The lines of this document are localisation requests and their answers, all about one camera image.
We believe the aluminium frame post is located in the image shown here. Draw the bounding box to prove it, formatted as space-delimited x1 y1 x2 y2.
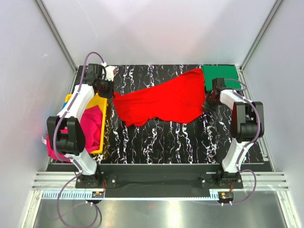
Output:
239 0 284 71
34 0 78 73

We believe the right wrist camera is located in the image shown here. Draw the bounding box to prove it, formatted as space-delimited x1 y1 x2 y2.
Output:
212 77 227 91

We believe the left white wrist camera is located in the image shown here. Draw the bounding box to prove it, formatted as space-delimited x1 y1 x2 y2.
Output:
101 62 117 82

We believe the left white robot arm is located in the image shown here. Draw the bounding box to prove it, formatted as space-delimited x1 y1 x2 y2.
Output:
47 63 116 188

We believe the magenta t-shirt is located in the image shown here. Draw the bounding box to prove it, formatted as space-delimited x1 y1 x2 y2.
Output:
46 106 103 163

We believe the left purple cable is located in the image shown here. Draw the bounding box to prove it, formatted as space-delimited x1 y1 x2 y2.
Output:
52 51 106 226

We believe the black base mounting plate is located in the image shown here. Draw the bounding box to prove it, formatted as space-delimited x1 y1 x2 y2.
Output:
45 163 276 199

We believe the front aluminium rail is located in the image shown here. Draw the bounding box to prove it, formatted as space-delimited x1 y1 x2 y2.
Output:
32 172 288 200

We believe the red t-shirt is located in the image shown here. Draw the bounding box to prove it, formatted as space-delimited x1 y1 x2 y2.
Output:
112 68 206 127

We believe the right aluminium frame post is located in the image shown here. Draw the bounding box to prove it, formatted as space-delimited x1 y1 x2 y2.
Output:
239 0 284 71

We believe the folded green t-shirt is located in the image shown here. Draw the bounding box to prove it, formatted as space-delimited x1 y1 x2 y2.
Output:
202 65 238 92

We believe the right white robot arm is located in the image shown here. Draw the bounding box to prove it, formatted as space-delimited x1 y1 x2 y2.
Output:
203 77 265 188

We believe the yellow plastic bin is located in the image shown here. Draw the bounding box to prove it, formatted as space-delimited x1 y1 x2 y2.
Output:
80 94 108 154

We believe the left aluminium frame post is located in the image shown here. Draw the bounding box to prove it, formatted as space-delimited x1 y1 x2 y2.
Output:
34 0 78 73

